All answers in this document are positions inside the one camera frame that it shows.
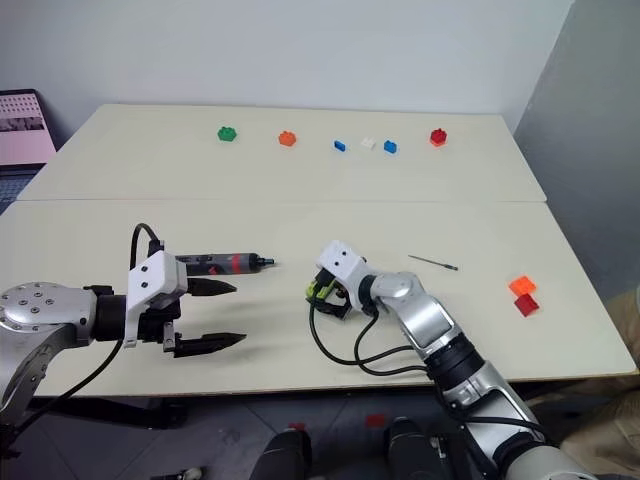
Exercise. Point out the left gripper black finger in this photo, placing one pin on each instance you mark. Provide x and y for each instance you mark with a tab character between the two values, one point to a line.
210	288
210	343

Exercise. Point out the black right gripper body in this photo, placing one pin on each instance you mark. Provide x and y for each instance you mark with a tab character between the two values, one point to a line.
325	290

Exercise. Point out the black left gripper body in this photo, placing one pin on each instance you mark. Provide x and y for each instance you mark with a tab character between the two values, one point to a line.
155	325

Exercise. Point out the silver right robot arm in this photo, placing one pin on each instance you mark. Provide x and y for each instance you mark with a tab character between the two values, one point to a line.
430	315

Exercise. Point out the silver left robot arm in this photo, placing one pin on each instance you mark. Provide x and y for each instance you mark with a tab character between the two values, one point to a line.
40	305

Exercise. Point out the grey red electric screwdriver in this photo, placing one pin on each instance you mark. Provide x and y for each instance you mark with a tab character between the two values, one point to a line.
240	263

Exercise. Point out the thin metal screwdriver bit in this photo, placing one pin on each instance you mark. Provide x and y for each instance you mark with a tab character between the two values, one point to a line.
433	263

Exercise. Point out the small grey caster wheel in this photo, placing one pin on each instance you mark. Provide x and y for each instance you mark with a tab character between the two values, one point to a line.
192	473

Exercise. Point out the dark rounded shape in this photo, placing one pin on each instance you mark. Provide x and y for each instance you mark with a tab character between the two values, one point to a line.
412	450
285	457

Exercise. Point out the flat blue toy brick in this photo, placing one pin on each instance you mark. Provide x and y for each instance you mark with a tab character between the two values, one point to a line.
339	145

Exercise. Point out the white toy brick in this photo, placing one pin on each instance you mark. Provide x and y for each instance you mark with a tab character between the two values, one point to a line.
368	143

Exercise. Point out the green toy brick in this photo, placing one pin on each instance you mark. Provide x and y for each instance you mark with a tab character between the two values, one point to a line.
227	134

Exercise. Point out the tall blue toy brick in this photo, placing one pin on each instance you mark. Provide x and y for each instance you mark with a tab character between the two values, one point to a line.
391	147

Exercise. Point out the translucent orange toy brick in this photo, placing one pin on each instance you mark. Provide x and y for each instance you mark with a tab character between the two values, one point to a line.
523	285

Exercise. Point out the translucent red toy brick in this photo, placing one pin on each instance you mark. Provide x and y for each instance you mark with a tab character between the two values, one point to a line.
528	305

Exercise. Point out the laptop with pink screen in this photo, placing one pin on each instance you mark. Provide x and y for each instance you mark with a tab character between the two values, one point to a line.
22	130

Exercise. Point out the beige crumpled cloth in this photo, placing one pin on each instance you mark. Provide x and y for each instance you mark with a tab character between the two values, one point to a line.
600	415

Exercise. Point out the grey partition panel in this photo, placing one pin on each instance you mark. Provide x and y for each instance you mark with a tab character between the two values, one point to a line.
585	125

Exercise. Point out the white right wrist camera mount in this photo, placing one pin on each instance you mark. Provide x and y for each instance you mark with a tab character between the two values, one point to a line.
345	270

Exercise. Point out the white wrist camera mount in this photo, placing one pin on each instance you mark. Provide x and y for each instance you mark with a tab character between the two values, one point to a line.
155	272
345	270

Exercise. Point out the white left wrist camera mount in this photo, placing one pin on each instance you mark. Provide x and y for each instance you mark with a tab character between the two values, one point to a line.
155	272

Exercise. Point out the black table base frame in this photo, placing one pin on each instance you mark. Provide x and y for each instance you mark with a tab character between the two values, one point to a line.
110	412

